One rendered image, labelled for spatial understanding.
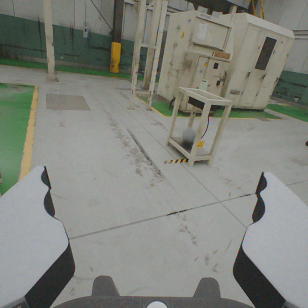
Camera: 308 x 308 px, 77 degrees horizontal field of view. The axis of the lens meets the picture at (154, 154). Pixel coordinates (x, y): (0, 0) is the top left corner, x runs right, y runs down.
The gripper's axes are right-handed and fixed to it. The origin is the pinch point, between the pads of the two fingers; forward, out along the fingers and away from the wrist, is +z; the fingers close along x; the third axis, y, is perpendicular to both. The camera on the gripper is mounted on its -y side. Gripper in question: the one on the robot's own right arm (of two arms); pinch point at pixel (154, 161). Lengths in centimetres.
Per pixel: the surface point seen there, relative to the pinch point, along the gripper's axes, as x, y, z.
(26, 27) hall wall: -469, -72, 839
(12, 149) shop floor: -144, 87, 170
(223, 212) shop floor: 65, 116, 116
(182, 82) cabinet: 65, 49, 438
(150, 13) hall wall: -21, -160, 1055
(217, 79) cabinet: 140, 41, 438
